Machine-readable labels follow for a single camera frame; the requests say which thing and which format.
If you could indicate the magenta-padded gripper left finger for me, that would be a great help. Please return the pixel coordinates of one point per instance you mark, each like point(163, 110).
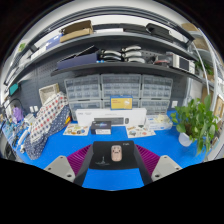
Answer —
point(60, 168)

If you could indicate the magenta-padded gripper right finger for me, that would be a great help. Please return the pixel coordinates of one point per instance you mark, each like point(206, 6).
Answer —
point(166, 166)

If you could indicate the transparent pink computer mouse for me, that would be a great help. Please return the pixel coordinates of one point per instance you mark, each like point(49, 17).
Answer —
point(116, 153)

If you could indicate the black mouse pad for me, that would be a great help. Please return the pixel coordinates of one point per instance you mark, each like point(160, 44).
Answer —
point(100, 151)

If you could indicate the white keyboard and mouse box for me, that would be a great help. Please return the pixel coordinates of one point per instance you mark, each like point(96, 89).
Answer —
point(100, 115)

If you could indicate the navy dotted fabric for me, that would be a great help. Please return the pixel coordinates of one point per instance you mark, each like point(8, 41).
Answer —
point(43, 143)

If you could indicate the white plant pot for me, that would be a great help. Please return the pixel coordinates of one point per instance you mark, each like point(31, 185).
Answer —
point(185, 140)

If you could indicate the white cartoon sticker sheet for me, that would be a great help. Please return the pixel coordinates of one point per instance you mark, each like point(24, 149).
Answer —
point(76, 130)
point(140, 131)

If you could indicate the green leafy pothos plant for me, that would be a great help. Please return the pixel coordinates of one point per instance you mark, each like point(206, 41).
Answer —
point(196, 121)

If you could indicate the red and white dotted fabric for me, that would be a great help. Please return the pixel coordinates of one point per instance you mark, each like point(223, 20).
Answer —
point(50, 115)

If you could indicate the small black cardboard box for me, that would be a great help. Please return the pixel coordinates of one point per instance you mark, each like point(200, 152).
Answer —
point(101, 128)

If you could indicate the beige woven storage box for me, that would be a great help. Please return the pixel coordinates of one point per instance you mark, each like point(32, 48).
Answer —
point(49, 93)

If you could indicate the yellow and blue box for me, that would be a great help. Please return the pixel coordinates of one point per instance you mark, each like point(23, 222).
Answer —
point(121, 102)

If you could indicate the grey wall shelf unit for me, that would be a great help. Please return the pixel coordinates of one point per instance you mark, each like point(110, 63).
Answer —
point(116, 36)

